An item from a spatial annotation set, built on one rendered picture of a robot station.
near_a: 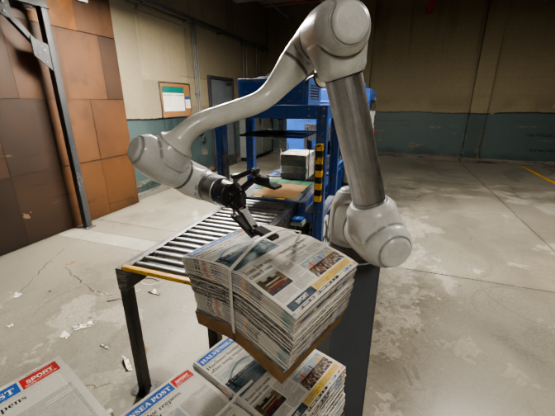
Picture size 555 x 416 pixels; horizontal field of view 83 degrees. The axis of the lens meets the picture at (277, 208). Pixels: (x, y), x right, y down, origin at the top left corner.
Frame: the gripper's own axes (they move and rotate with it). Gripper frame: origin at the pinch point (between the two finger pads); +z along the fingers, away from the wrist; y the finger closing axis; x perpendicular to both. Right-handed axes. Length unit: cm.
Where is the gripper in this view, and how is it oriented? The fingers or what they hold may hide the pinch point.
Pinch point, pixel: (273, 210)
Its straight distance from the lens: 81.7
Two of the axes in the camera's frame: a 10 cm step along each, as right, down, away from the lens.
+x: -6.4, 2.7, -7.2
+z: 7.7, 2.8, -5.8
